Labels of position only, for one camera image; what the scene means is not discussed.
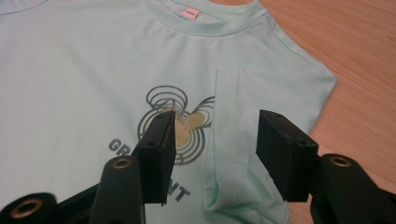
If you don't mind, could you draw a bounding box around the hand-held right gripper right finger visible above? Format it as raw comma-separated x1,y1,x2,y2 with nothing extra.
255,109,319,203

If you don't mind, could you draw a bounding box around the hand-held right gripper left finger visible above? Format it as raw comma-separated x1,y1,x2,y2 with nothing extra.
131,110,177,206

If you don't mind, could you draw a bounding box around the light mint printed t-shirt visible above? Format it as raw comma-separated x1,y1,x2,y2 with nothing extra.
0,0,339,224

